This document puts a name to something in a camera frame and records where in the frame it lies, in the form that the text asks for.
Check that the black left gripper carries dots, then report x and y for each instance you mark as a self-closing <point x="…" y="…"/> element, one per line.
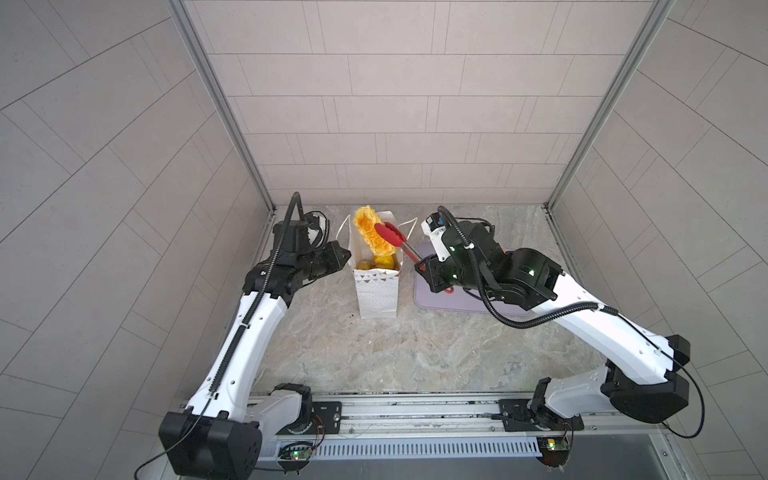
<point x="329" y="250"/>

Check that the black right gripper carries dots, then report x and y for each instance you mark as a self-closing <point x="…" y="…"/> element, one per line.
<point x="431" y="274"/>

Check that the lavender plastic tray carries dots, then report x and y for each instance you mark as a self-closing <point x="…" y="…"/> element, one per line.
<point x="458" y="301"/>

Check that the yellow orange cone bread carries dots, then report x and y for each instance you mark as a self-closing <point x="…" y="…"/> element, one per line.
<point x="387" y="262"/>

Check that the red steel kitchen tongs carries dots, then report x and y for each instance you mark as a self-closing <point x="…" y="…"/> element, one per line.
<point x="391" y="234"/>

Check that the long toasted crust bread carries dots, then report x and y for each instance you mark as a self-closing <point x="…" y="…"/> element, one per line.
<point x="366" y="219"/>

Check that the white cartoon animal paper bag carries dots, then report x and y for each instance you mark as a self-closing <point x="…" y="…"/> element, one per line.
<point x="377" y="290"/>

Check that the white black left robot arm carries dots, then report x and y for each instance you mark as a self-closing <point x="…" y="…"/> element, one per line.
<point x="219" y="434"/>

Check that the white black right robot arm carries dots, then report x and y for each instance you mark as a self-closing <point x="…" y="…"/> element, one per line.
<point x="644" y="376"/>

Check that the left green circuit board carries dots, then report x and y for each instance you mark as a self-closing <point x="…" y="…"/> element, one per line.
<point x="296" y="452"/>

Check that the green circuit board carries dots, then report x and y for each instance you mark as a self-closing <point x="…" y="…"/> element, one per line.
<point x="296" y="452"/>
<point x="555" y="451"/>

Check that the right green circuit board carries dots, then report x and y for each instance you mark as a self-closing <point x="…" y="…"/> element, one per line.
<point x="555" y="451"/>

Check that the aluminium left corner profile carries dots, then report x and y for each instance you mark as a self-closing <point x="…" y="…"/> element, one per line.
<point x="192" y="41"/>

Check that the aluminium corner profile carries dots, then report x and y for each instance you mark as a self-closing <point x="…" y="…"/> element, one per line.
<point x="642" y="41"/>
<point x="192" y="41"/>

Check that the aluminium right corner profile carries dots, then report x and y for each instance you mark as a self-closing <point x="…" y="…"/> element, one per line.
<point x="642" y="41"/>

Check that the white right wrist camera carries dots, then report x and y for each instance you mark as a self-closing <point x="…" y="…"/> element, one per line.
<point x="434" y="227"/>

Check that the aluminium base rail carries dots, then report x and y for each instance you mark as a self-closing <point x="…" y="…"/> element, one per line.
<point x="427" y="426"/>

